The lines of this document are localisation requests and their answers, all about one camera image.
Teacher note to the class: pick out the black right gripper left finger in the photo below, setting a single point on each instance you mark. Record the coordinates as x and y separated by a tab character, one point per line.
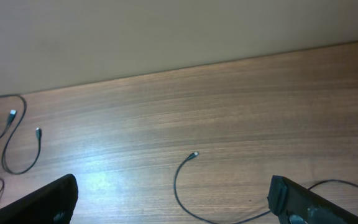
53	204

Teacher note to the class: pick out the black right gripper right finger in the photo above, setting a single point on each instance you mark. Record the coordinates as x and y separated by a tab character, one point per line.
292	203

